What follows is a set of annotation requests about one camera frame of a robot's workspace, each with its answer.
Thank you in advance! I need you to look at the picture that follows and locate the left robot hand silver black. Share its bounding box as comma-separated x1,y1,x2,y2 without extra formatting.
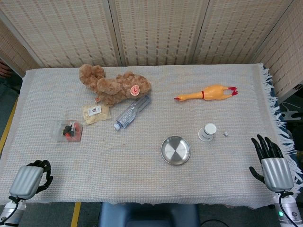
9,159,54,201

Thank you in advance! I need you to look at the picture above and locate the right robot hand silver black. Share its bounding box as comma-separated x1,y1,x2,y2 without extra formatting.
249,134,295,192

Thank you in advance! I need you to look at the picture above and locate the white paper cup blue print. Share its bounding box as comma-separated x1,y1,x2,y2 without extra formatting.
198,123,217,142

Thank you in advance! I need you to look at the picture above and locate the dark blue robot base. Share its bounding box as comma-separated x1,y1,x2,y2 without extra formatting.
98,202,201,227

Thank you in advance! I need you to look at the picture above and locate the round stainless steel plate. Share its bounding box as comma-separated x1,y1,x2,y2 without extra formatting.
160,135,191,165

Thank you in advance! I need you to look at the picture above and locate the white metal stand foot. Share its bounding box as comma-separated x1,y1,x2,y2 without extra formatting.
281,109,303,122

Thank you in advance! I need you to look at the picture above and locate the clear bag of small items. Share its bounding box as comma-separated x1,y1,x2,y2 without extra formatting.
52,119,84,143

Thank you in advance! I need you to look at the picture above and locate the beige waffle weave tablecloth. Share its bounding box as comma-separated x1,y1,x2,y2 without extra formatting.
0,62,303,210

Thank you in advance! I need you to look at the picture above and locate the clear bag of beige snacks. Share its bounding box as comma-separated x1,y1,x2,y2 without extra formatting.
82,104,112,126

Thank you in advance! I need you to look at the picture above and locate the yellow rubber chicken toy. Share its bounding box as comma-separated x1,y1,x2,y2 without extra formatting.
174,85,239,103

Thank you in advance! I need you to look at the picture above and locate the clear plastic water bottle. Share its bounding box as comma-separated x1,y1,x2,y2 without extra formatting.
113,96,152,130

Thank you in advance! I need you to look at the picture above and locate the brown plush teddy bear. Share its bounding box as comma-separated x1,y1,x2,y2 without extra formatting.
79,63,152,107

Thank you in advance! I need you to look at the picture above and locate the woven bamboo folding screen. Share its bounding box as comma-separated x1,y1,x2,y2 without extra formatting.
0,0,303,100

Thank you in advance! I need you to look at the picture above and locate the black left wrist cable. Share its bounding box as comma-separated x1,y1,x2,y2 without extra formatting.
0,195,26,225

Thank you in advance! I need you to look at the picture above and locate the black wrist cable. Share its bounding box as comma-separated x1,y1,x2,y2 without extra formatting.
0,195,26,225
274,191,294,215

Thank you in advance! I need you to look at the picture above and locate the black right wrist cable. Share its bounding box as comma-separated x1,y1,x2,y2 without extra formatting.
274,191,294,215

